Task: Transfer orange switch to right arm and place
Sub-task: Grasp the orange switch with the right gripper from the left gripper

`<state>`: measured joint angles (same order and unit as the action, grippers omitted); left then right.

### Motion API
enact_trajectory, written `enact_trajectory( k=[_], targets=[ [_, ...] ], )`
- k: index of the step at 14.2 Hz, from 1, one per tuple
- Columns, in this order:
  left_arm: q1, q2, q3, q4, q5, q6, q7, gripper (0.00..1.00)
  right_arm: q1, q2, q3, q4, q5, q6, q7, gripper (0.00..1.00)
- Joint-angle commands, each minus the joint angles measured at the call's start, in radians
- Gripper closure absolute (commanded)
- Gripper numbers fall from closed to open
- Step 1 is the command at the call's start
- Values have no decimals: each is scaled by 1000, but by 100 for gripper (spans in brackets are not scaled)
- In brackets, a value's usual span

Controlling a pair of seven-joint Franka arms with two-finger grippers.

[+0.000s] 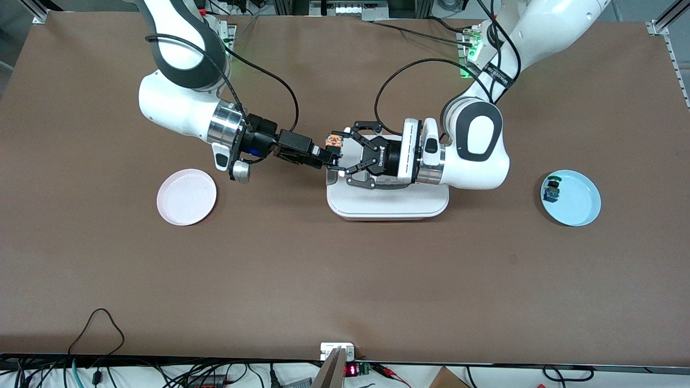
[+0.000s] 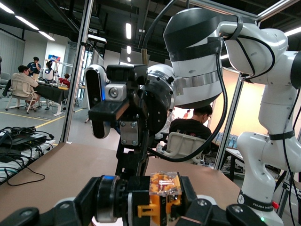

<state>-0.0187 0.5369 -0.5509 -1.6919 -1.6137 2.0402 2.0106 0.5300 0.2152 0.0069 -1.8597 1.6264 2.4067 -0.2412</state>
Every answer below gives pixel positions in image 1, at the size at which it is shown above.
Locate thin black looped cable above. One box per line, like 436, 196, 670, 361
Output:
67, 308, 126, 356

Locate black coiled cable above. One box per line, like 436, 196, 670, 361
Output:
542, 365, 595, 382

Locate light blue round plate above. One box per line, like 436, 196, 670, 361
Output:
541, 170, 602, 227

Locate black cable across table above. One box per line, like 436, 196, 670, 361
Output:
372, 20, 475, 46

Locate brown cardboard piece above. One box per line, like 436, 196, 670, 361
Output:
429, 366, 471, 388

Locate green push button switch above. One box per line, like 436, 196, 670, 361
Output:
542, 175, 562, 203

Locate grey aluminium bar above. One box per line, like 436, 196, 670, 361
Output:
312, 348, 347, 388

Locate red and black test leads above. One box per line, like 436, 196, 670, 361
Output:
371, 363, 411, 388

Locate pink round plate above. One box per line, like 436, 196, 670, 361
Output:
156, 169, 218, 226

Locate aluminium frame with electronics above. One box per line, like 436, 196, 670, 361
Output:
308, 0, 390, 21

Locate white lidded lunch box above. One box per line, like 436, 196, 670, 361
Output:
326, 171, 450, 221

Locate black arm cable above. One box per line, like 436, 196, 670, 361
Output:
376, 0, 522, 130
146, 35, 299, 133

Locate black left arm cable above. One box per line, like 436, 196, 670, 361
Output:
376, 0, 522, 130

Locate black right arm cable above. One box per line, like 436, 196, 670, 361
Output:
146, 35, 299, 133

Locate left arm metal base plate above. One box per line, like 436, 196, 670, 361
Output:
457, 30, 486, 79

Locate aluminium frame profile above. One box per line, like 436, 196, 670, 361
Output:
22, 0, 57, 25
646, 0, 690, 111

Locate small white box device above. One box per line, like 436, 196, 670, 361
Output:
320, 343, 356, 361

